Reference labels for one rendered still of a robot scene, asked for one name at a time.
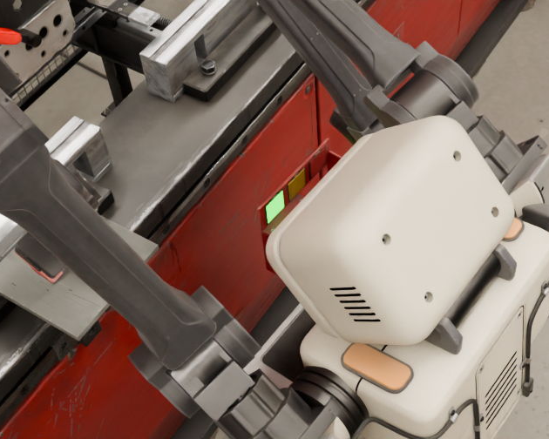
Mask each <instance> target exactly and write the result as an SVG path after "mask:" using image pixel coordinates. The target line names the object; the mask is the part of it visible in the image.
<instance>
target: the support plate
mask: <svg viewBox="0 0 549 439"><path fill-rule="evenodd" d="M100 216H101V215H100ZM101 217H102V218H103V219H104V220H105V221H106V222H107V223H108V224H109V225H110V226H111V227H112V228H113V229H114V230H115V231H116V233H117V234H118V235H119V236H120V237H121V238H122V239H123V240H124V241H125V242H126V243H127V244H128V245H129V246H130V247H131V248H132V249H133V250H134V251H135V252H136V253H137V254H138V255H139V256H140V257H141V258H142V259H143V260H144V261H145V262H146V263H147V262H148V261H149V260H150V259H151V258H152V257H153V256H154V255H155V254H156V252H157V251H158V250H159V245H157V244H155V243H153V242H151V241H150V240H147V239H145V238H144V237H142V236H140V235H138V234H136V233H134V232H132V231H130V230H128V229H126V228H124V227H122V226H120V225H118V224H116V223H114V222H112V221H110V220H108V219H107V218H105V217H103V216H101ZM26 233H27V231H24V232H23V234H22V235H21V236H20V237H19V238H18V239H17V240H16V241H15V242H14V243H13V244H12V245H11V246H10V247H9V248H8V249H7V250H6V251H5V252H4V253H3V254H2V255H1V256H2V257H3V256H4V255H5V254H6V253H7V252H8V251H9V250H10V249H11V248H12V247H13V246H14V245H15V244H16V243H17V242H18V241H19V240H20V239H21V238H22V237H23V236H24V235H25V234H26ZM14 249H15V248H14ZM14 249H13V250H12V251H11V252H10V253H9V254H8V255H7V256H6V257H5V258H4V259H3V260H2V261H1V262H0V295H2V296H3V297H4V298H6V299H8V300H9V301H12V302H13V303H15V304H17V305H18V306H20V307H22V308H23V309H25V310H27V311H28V312H30V313H32V314H34V315H36V316H37V317H38V318H40V319H42V320H43V321H46V322H48V323H49V324H51V325H52V326H53V327H55V328H57V329H59V330H61V331H63V332H64V333H66V334H68V335H69V336H71V337H72V338H74V339H76V340H78V341H80V339H81V338H82V337H83V336H84V335H85V333H86V332H87V331H88V330H89V329H90V328H91V327H92V325H93V324H94V323H95V322H96V321H97V320H98V318H99V317H100V316H101V315H102V314H103V313H104V311H105V310H106V309H107V308H108V307H109V306H110V305H109V304H108V303H107V302H106V301H105V300H103V299H102V298H101V297H100V296H99V295H98V294H97V293H96V292H94V291H93V290H92V289H91V288H90V287H89V286H88V285H86V284H85V283H84V282H83V281H82V280H81V279H80V278H79V277H77V275H76V274H75V273H73V272H72V270H70V269H69V268H68V267H64V268H63V269H62V270H61V272H63V273H62V274H61V275H60V276H59V278H58V279H57V280H56V281H55V282H53V283H50V282H49V281H48V280H47V279H45V277H43V276H41V275H38V274H37V273H36V272H35V271H33V270H32V268H31V266H30V265H29V264H28V263H27V262H25V261H24V260H23V259H22V258H20V257H19V256H18V255H17V254H16V253H15V252H14Z"/></svg>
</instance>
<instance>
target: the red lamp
mask: <svg viewBox="0 0 549 439"><path fill-rule="evenodd" d="M325 165H326V151H325V147H324V148H323V149H322V150H321V151H320V152H319V153H318V154H317V155H316V156H315V157H314V158H313V159H312V160H311V161H310V176H311V178H313V177H314V176H315V175H316V174H317V173H318V172H319V171H320V170H321V169H322V168H323V167H324V166H325Z"/></svg>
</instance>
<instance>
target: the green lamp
mask: <svg viewBox="0 0 549 439"><path fill-rule="evenodd" d="M283 207H284V201H283V192H282V191H281V192H280V193H279V194H278V195H277V196H276V197H275V198H274V199H273V200H272V201H271V202H270V203H269V204H268V205H267V206H266V209H267V216H268V223H269V222H270V221H271V220H272V219H273V218H274V217H275V216H276V215H277V214H278V213H279V212H280V211H281V210H282V208H283Z"/></svg>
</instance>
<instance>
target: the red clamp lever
mask: <svg viewBox="0 0 549 439"><path fill-rule="evenodd" d="M20 42H23V43H25V44H28V45H30V46H32V47H35V48H37V47H38V46H39V45H40V44H41V42H42V38H41V36H40V35H38V34H36V33H34V32H32V31H29V30H26V29H21V30H19V29H14V30H10V29H7V28H0V44H8V45H13V44H19V43H20Z"/></svg>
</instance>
